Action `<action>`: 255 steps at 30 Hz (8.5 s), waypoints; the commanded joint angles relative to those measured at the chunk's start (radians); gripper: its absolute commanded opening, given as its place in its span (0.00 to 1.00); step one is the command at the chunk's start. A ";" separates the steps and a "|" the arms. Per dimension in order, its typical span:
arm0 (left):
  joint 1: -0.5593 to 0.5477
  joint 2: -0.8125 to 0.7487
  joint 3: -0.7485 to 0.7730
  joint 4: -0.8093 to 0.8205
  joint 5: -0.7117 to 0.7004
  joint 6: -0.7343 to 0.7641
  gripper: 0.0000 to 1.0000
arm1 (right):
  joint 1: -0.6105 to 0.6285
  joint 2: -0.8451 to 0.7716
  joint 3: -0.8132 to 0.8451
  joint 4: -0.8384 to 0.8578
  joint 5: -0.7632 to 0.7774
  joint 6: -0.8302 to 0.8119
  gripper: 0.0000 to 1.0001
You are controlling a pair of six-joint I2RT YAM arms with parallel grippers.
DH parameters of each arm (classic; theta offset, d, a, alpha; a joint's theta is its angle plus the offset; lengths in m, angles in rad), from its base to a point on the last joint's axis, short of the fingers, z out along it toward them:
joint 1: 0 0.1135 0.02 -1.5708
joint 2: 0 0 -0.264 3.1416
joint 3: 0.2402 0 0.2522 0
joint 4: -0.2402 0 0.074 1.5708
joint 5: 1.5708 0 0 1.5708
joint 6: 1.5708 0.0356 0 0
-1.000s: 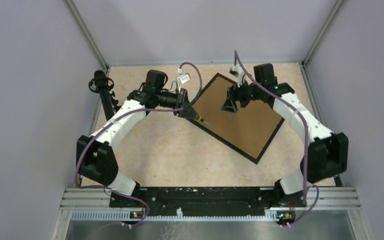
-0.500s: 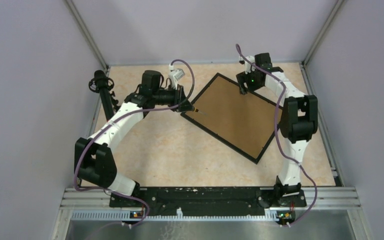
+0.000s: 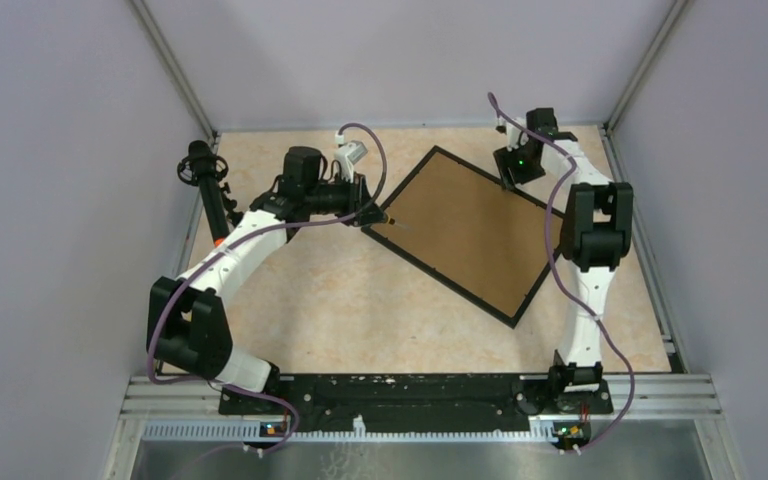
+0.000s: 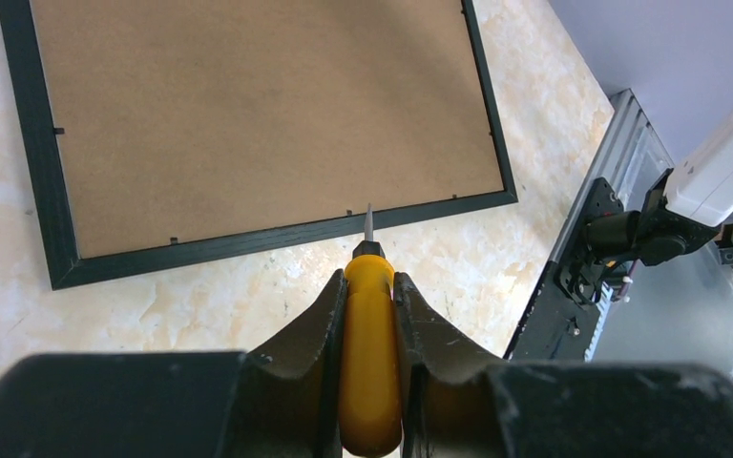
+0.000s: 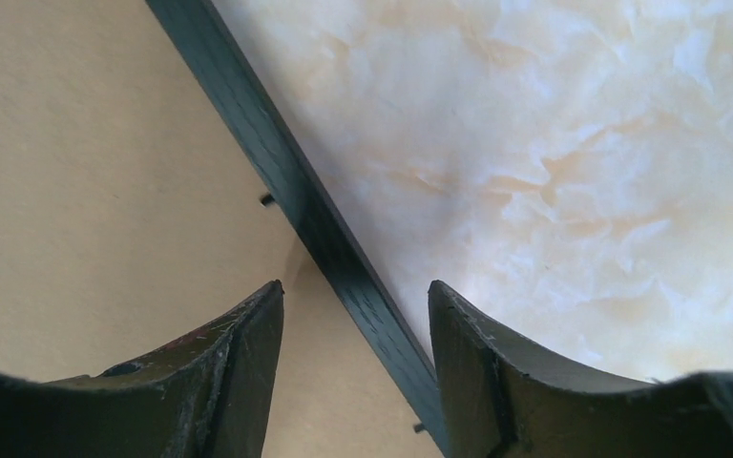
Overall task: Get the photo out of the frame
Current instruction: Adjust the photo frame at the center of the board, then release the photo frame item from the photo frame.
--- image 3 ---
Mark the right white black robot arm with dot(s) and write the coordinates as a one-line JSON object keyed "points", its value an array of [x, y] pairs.
{"points": [[595, 234]]}

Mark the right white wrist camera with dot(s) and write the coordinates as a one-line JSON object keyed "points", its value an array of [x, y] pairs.
{"points": [[515, 137]]}

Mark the yellow handled screwdriver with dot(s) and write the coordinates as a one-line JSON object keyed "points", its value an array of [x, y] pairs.
{"points": [[393, 222]]}

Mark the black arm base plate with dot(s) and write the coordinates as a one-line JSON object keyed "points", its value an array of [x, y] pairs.
{"points": [[530, 394]]}

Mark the black picture frame brown backing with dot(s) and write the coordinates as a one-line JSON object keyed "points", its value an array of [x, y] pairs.
{"points": [[466, 232]]}

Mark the white slotted cable duct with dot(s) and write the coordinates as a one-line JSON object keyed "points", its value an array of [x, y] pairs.
{"points": [[250, 431]]}

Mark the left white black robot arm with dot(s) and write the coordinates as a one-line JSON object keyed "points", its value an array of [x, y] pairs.
{"points": [[188, 326]]}

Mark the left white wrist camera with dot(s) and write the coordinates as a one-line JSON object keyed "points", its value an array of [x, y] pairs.
{"points": [[347, 155]]}

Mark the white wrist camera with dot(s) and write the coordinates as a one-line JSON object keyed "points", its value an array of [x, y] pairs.
{"points": [[515, 137], [347, 155]]}

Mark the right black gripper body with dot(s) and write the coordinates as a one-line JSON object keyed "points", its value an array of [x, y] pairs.
{"points": [[523, 171]]}

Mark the black microphone orange tip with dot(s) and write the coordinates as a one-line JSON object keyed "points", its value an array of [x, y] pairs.
{"points": [[204, 169]]}

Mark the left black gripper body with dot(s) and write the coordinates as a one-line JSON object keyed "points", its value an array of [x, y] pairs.
{"points": [[346, 196]]}

